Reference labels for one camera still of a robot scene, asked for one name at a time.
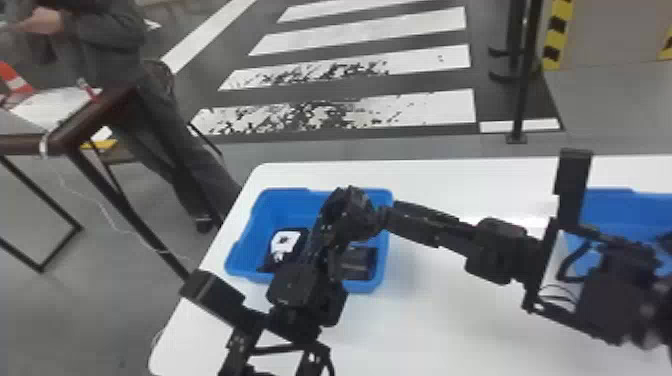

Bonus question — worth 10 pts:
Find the black part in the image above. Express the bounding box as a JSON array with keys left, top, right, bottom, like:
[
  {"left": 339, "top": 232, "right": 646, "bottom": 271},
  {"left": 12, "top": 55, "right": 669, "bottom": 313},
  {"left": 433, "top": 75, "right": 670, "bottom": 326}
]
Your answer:
[
  {"left": 257, "top": 227, "right": 312, "bottom": 275},
  {"left": 338, "top": 245, "right": 380, "bottom": 283}
]

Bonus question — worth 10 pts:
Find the orange cone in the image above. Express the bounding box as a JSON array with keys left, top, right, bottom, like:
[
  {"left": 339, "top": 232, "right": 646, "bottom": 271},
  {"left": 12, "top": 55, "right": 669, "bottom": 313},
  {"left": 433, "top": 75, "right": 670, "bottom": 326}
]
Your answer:
[{"left": 0, "top": 60, "right": 37, "bottom": 110}]

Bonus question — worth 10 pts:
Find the yellow black striped post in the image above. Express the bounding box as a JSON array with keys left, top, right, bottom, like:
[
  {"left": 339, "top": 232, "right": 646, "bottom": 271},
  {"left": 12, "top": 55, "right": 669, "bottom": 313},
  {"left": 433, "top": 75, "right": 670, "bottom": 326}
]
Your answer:
[
  {"left": 540, "top": 0, "right": 577, "bottom": 73},
  {"left": 657, "top": 25, "right": 672, "bottom": 62}
]

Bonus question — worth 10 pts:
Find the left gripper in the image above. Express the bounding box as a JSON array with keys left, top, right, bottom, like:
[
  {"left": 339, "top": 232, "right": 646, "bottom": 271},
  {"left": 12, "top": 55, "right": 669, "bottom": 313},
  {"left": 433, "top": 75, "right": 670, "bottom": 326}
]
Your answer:
[{"left": 217, "top": 251, "right": 349, "bottom": 376}]

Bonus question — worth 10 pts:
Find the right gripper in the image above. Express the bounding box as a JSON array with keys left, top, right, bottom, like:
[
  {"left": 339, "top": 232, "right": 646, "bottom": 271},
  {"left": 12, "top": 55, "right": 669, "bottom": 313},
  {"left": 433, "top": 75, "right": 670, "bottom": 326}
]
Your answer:
[{"left": 523, "top": 220, "right": 660, "bottom": 345}]

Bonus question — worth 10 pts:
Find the brown side table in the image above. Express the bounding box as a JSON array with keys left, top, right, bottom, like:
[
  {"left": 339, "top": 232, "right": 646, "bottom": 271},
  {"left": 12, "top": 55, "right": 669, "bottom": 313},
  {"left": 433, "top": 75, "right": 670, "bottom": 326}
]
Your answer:
[{"left": 0, "top": 83, "right": 193, "bottom": 282}]

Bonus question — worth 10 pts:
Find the black cable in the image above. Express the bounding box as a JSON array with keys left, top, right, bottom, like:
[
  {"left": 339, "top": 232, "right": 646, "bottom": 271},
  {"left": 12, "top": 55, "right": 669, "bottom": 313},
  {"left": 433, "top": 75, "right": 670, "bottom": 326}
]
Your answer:
[{"left": 555, "top": 238, "right": 599, "bottom": 285}]

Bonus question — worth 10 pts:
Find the blue tray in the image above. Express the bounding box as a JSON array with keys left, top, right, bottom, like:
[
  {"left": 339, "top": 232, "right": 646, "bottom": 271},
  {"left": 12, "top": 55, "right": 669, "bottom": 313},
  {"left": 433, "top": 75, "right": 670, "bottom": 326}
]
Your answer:
[
  {"left": 556, "top": 187, "right": 672, "bottom": 279},
  {"left": 224, "top": 187, "right": 395, "bottom": 294}
]

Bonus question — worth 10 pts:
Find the person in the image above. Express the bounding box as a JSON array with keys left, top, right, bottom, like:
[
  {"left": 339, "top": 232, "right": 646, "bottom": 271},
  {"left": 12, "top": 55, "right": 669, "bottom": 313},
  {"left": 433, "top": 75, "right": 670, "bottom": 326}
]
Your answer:
[{"left": 15, "top": 0, "right": 244, "bottom": 235}]

